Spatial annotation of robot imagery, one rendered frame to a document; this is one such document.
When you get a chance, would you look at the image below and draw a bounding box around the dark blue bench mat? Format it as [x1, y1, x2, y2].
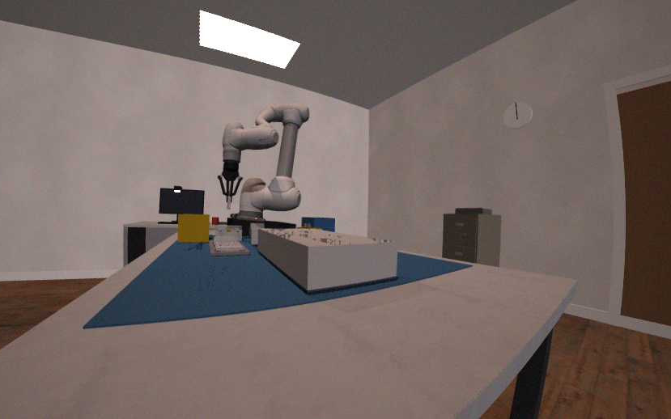
[83, 236, 472, 329]

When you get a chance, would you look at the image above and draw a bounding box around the yellow open-top bin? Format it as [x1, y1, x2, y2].
[178, 214, 210, 242]

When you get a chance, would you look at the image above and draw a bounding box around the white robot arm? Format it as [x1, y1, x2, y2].
[223, 103, 309, 222]

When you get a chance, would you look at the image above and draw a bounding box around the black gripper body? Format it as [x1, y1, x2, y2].
[222, 162, 239, 181]

